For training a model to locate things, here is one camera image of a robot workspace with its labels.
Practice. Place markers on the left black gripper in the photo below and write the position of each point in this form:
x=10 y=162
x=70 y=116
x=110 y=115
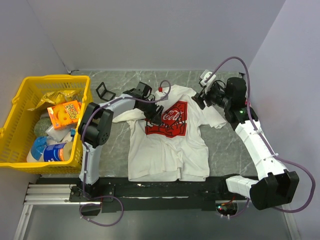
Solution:
x=155 y=117

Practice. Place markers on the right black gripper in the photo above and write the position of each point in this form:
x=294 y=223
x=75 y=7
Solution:
x=199 y=100

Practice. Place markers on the white Coca-Cola t-shirt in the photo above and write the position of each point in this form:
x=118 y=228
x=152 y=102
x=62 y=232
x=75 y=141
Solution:
x=173 y=150

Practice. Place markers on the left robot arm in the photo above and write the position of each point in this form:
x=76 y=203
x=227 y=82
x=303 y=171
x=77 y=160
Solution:
x=95 y=129

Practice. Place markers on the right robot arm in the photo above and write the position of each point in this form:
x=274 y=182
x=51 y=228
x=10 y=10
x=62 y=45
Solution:
x=275 y=185

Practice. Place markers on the black folding mirror left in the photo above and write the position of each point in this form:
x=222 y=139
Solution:
x=103 y=93

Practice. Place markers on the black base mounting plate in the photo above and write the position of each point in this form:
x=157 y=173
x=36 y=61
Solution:
x=118 y=193

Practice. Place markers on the orange Scrub Daddy box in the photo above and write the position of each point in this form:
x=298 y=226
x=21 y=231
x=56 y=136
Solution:
x=65 y=114

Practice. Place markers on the blue white canister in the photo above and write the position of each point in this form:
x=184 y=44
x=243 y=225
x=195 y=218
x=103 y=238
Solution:
x=59 y=152

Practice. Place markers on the gold snack bag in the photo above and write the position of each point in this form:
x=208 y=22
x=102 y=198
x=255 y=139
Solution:
x=54 y=98

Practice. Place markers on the green scrub sponge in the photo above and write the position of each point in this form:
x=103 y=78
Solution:
x=42 y=126

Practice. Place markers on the blue lid white container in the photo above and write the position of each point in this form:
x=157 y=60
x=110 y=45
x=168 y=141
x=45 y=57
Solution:
x=36 y=153

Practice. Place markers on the yellow plastic basket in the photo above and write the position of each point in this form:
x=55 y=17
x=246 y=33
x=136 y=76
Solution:
x=17 y=135

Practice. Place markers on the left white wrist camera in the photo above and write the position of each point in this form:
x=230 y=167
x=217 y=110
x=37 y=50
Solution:
x=161 y=94

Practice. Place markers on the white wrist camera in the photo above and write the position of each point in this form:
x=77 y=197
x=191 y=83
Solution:
x=161 y=94
x=206 y=78

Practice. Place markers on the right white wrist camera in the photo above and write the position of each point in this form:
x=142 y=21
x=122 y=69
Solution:
x=206 y=78

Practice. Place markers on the aluminium rail frame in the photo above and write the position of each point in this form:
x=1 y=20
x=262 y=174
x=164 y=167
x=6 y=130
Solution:
x=42 y=194

